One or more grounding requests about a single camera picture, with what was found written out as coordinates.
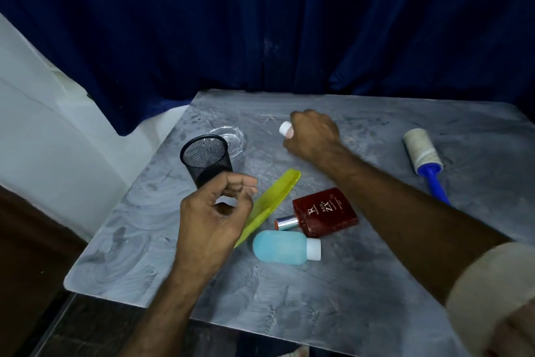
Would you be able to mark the person's left hand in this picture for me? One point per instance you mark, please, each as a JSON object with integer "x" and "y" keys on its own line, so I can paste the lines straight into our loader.
{"x": 209, "y": 231}

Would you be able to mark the person's right hand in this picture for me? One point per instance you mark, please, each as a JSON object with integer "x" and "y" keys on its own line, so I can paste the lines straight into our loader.
{"x": 315, "y": 137}

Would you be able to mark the pink bottle white cap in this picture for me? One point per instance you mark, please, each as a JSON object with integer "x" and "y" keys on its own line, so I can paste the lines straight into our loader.
{"x": 285, "y": 129}

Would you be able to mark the yellow-green comb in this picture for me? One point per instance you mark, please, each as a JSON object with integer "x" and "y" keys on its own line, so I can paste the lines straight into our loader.
{"x": 276, "y": 194}

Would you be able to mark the light blue bottle white cap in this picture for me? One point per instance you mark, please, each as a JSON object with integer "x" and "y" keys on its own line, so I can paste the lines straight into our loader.
{"x": 280, "y": 248}

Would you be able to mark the black mesh cup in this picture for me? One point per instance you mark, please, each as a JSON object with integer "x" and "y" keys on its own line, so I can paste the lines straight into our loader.
{"x": 205, "y": 158}

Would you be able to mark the red perfume bottle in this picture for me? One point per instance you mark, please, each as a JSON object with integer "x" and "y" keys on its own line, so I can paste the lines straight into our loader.
{"x": 326, "y": 210}

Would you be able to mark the clear glass ashtray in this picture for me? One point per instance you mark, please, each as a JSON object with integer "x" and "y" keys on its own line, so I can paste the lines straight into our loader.
{"x": 236, "y": 139}

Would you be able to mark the white lint roll refill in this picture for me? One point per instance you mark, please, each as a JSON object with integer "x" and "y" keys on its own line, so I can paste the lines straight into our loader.
{"x": 422, "y": 150}

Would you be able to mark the person's right forearm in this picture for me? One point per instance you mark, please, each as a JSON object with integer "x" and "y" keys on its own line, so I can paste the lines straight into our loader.
{"x": 418, "y": 227}

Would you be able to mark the dark blue curtain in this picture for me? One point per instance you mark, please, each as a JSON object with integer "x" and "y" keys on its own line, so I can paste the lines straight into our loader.
{"x": 251, "y": 14}

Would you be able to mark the brown wooden panel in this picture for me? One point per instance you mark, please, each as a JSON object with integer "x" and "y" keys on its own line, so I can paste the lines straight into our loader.
{"x": 29, "y": 277}

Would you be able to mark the plaid shirt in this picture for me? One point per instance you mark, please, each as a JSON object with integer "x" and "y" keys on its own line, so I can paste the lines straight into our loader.
{"x": 493, "y": 298}

